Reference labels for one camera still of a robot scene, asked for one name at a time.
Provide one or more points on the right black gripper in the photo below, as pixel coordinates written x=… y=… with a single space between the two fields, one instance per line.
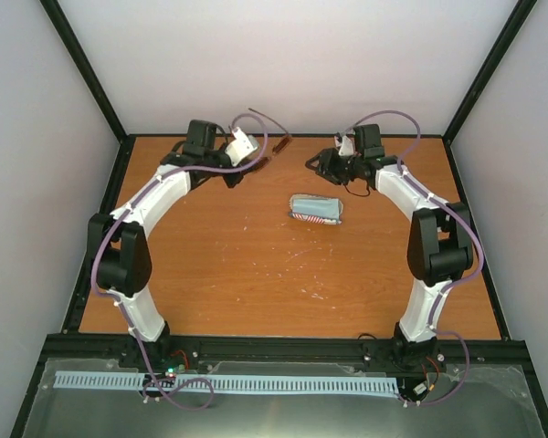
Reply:
x=326 y=165

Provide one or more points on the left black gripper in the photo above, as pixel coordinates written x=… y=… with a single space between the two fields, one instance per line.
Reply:
x=231 y=179

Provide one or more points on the brown tinted sunglasses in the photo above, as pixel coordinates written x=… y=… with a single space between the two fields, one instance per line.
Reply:
x=278 y=148

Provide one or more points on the blue cleaning cloth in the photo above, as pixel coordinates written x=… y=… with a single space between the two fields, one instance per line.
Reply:
x=321 y=207

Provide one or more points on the flag pattern glasses case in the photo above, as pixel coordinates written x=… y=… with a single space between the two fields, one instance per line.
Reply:
x=312 y=219

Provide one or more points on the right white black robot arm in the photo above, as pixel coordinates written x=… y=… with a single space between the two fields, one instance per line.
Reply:
x=440 y=246

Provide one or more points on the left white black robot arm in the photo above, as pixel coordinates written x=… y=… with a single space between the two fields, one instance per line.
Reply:
x=117 y=248

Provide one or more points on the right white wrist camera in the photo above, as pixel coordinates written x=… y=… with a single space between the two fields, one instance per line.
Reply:
x=344 y=145

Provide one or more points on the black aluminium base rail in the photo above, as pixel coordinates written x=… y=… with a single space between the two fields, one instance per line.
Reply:
x=363 y=354

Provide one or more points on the light blue slotted cable duct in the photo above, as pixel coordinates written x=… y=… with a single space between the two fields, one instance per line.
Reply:
x=235 y=384

